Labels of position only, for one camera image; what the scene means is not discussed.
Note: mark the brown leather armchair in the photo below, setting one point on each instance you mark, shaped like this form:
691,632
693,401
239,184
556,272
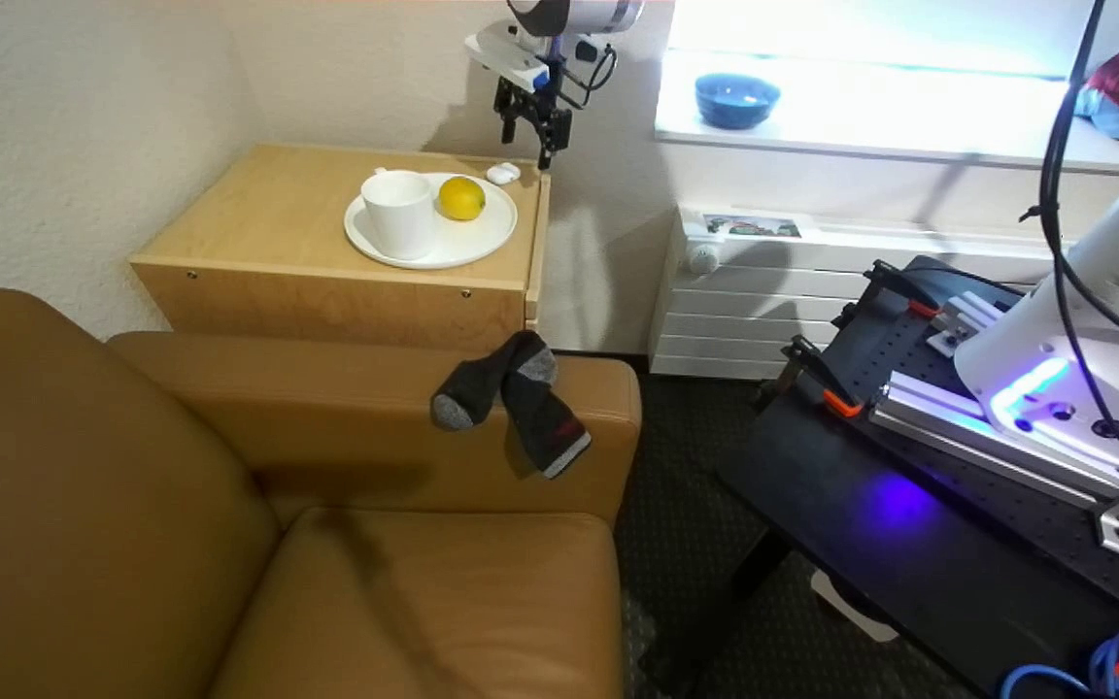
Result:
263,520

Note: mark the yellow lemon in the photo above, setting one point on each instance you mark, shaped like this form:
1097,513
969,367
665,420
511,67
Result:
460,201

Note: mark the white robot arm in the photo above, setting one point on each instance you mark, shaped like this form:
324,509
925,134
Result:
752,157

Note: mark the blue bowl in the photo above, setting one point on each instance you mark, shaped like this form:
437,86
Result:
735,103

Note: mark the white round plate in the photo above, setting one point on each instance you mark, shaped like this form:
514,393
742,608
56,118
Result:
455,241

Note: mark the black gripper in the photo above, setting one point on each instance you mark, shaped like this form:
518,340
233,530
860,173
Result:
537,103

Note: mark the black robot table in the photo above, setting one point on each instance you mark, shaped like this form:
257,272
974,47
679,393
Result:
977,568

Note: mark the white earphone case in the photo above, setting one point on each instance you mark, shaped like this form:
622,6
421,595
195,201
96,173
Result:
503,173

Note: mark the aluminium mounting rail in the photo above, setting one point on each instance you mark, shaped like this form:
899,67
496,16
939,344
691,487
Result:
1035,460

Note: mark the black clamp with orange handle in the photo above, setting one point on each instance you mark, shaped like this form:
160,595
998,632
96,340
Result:
815,382

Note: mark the dark grey sock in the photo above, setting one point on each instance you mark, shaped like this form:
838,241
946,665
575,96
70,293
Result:
518,377

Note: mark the wooden nightstand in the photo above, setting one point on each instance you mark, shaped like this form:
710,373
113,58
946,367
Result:
267,254

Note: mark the white radiator heater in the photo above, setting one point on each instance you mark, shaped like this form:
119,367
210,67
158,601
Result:
742,285

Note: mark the white cup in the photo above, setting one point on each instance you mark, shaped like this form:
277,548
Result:
398,217

